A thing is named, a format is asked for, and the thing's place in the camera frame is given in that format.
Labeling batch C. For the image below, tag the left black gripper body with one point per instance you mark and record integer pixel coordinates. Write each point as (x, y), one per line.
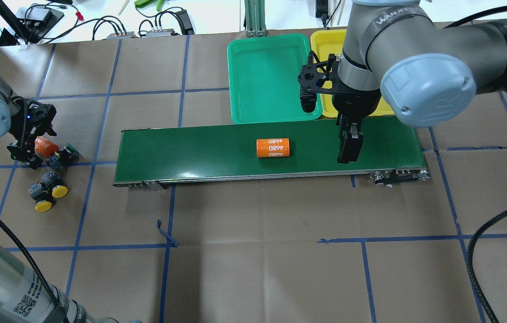
(23, 151)

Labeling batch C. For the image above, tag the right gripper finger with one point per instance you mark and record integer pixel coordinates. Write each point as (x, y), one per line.
(351, 140)

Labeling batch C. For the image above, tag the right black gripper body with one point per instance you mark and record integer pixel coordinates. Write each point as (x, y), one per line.
(355, 104)

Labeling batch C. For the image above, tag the orange cylinder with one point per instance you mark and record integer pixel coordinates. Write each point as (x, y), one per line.
(45, 148)
(272, 147)

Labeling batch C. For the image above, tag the green push button switch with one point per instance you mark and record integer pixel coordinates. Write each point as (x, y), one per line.
(68, 155)

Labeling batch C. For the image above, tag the yellow push button switch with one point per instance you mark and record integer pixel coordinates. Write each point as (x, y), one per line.
(55, 184)

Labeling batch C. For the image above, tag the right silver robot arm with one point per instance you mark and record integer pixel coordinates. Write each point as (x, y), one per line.
(393, 51)

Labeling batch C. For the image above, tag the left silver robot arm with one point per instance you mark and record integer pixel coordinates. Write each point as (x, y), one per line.
(25, 294)

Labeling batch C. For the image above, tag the green conveyor belt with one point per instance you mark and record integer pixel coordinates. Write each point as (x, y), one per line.
(384, 149)

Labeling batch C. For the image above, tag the yellow plastic tray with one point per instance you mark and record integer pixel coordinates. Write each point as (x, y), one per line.
(327, 42)

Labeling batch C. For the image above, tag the green plastic tray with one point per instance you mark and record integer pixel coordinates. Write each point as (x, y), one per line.
(263, 79)

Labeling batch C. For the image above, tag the brown paper table cover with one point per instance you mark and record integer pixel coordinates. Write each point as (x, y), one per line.
(316, 250)

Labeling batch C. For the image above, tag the black power adapter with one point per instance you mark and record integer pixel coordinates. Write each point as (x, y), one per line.
(186, 24)

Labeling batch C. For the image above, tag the aluminium frame post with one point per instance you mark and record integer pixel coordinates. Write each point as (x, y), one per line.
(254, 21)

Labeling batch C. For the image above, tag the green handled reacher tool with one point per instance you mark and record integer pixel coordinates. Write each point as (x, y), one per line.
(159, 4)

